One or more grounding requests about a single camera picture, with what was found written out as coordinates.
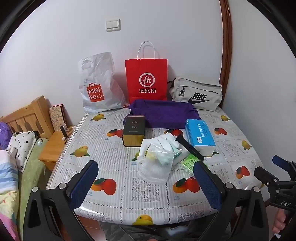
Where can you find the green packet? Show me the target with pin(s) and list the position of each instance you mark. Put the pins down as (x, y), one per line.
(188, 163)

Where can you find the wooden headboard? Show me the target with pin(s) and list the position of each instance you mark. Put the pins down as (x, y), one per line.
(34, 113)

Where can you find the dark green tin box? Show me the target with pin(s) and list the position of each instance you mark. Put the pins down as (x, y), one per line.
(134, 126)

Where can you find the white foam block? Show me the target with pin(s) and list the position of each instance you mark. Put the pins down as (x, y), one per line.
(181, 157)

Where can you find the white plastic shopping bag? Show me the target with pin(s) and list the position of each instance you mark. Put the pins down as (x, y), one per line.
(101, 74)

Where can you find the striped pastel quilt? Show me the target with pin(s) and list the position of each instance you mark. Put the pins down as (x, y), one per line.
(8, 185)

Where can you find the person's right hand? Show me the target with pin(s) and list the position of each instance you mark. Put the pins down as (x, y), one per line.
(279, 222)

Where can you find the clear plastic pouch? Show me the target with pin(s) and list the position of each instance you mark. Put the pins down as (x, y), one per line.
(155, 171)

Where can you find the green blanket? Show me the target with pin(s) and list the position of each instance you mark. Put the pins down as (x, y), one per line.
(30, 176)

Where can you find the purple plush toy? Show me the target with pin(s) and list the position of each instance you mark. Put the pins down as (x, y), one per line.
(4, 134)

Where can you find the fruit print tablecloth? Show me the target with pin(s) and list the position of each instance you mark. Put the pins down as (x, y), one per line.
(115, 143)

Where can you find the wooden door frame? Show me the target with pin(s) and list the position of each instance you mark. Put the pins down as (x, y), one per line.
(225, 46)

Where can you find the red paper bag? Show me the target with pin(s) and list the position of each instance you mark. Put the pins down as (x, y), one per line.
(145, 67)

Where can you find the blue tissue pack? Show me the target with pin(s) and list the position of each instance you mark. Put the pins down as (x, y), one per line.
(198, 134)

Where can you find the white light switch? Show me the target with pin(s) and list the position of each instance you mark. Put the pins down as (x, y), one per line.
(113, 25)

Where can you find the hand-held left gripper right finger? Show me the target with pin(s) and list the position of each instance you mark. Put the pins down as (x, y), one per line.
(207, 185)

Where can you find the wooden nightstand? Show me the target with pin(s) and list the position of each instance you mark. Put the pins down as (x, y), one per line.
(53, 148)

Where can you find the grey waist bag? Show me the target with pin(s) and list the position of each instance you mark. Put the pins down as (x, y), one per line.
(198, 89)

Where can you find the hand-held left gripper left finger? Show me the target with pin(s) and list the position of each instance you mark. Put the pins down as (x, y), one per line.
(84, 183)

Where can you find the floral white pillow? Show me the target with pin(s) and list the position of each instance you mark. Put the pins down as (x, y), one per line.
(20, 148)

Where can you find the patterned notebook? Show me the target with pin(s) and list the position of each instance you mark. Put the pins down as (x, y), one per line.
(56, 117)

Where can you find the glass perfume bottle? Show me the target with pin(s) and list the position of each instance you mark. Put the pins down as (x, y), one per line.
(64, 131)

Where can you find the purple fabric basket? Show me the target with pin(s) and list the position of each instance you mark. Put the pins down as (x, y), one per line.
(161, 113)

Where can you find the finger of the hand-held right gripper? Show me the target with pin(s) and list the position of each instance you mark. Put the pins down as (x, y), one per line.
(278, 160)
(264, 176)

